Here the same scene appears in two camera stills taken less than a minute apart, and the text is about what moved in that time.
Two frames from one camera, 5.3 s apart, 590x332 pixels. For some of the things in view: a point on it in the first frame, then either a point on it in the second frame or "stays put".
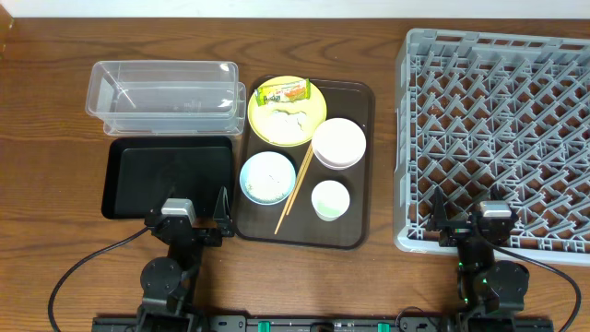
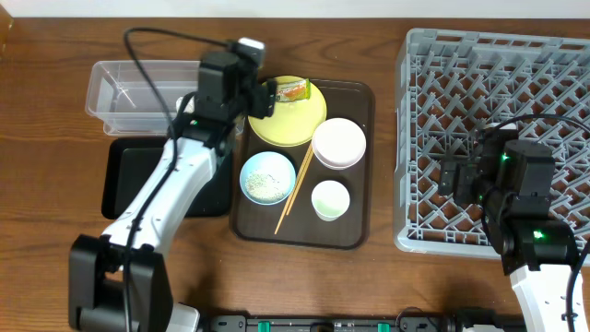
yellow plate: (286, 124) stays put
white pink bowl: (338, 143) stays put
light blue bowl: (267, 178) stays put
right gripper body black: (456, 233) → (472, 187)
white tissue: (289, 125) → (190, 108)
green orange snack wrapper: (293, 90) stays put
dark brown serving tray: (318, 193) stays put
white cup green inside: (330, 199) stays put
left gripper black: (193, 227) → (265, 99)
